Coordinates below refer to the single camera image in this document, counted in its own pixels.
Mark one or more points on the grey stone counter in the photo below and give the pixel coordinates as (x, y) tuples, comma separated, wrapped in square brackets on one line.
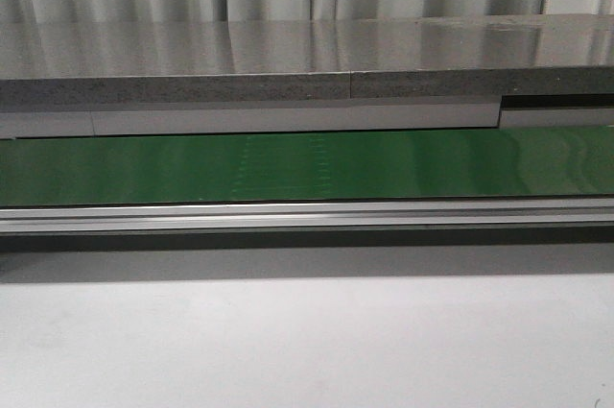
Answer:
[(129, 78)]

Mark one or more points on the aluminium conveyor frame rail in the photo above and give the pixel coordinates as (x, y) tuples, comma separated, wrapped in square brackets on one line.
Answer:
[(307, 224)]

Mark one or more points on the green conveyor belt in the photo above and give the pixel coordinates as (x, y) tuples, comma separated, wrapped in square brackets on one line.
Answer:
[(307, 166)]

